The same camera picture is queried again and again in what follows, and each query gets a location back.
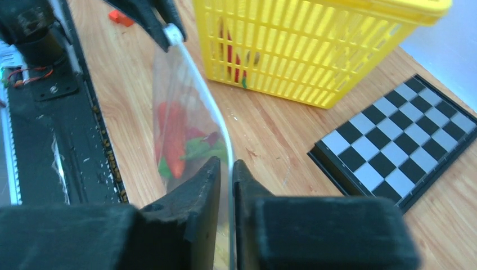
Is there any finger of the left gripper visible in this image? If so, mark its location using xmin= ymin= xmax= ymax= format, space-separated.
xmin=154 ymin=0 xmax=187 ymax=41
xmin=105 ymin=0 xmax=170 ymax=52

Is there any polka dot zip bag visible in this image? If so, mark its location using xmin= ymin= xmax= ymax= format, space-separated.
xmin=152 ymin=24 xmax=236 ymax=269

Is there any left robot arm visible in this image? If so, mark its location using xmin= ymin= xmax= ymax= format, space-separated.
xmin=1 ymin=0 xmax=187 ymax=67

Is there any black white checkerboard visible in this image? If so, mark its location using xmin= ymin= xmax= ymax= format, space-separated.
xmin=308 ymin=75 xmax=476 ymax=212

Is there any orange carrot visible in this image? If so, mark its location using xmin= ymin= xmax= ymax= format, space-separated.
xmin=155 ymin=102 xmax=187 ymax=179

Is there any small red chili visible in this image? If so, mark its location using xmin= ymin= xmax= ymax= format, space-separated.
xmin=219 ymin=18 xmax=248 ymax=88

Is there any yellow plastic basket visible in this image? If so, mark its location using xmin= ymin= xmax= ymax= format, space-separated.
xmin=193 ymin=0 xmax=452 ymax=109

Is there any green star fruit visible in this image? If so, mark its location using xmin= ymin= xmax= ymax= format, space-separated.
xmin=180 ymin=137 xmax=228 ymax=162

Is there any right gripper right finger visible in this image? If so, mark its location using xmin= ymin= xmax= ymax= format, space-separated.
xmin=232 ymin=160 xmax=421 ymax=269

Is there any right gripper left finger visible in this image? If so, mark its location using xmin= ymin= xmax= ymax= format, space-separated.
xmin=1 ymin=157 xmax=221 ymax=269

